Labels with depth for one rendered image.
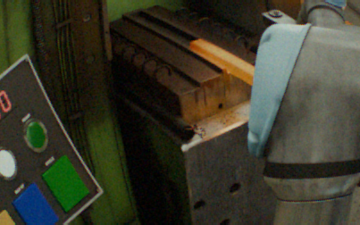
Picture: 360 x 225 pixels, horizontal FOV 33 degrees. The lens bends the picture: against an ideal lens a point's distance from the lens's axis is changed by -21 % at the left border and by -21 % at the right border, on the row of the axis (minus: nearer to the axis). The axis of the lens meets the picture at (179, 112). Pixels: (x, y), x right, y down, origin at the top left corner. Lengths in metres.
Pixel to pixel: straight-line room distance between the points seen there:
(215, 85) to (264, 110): 0.84
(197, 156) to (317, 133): 0.83
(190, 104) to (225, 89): 0.08
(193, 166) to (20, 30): 0.45
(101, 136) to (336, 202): 0.97
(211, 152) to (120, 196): 0.30
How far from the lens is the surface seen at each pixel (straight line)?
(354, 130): 0.54
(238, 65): 1.35
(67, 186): 1.10
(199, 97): 1.37
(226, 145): 1.37
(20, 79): 1.10
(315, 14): 0.98
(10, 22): 1.27
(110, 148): 1.49
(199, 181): 1.38
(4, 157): 1.04
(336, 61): 0.54
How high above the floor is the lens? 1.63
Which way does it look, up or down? 30 degrees down
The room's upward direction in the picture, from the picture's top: 7 degrees counter-clockwise
